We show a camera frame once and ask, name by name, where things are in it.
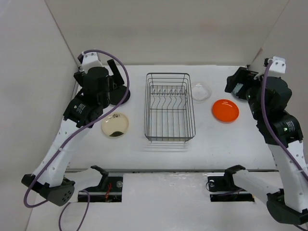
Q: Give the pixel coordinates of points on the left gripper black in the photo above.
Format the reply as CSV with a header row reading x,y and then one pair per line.
x,y
116,76

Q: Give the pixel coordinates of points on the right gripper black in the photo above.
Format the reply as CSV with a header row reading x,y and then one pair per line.
x,y
244,76

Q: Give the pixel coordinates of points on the clear glass plate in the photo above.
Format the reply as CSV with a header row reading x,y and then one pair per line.
x,y
200,92

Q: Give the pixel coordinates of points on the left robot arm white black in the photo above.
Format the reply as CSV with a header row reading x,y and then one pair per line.
x,y
83,111

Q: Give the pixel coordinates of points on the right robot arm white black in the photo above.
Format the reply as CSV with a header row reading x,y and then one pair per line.
x,y
267,98

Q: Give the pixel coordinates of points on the blue patterned ceramic plate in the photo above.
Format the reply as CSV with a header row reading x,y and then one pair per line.
x,y
238,99

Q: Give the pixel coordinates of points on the black round plate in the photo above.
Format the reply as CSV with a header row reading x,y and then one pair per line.
x,y
116,94

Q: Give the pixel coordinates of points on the orange round plate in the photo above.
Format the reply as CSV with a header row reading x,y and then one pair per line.
x,y
225,111

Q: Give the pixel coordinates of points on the cream plate with flower pattern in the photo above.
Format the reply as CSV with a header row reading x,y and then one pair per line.
x,y
115,125

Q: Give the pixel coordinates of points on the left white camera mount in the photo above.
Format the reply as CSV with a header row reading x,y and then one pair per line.
x,y
88,61

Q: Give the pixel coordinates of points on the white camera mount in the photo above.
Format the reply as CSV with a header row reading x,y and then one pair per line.
x,y
88,61
275,66

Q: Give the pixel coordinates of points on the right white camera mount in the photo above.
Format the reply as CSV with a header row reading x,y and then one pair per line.
x,y
275,66

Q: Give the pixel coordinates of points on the grey wire dish rack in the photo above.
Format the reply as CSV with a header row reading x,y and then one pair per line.
x,y
169,109

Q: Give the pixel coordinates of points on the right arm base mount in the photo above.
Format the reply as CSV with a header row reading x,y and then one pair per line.
x,y
221,190

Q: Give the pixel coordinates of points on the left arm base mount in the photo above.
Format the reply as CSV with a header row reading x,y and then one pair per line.
x,y
109,189

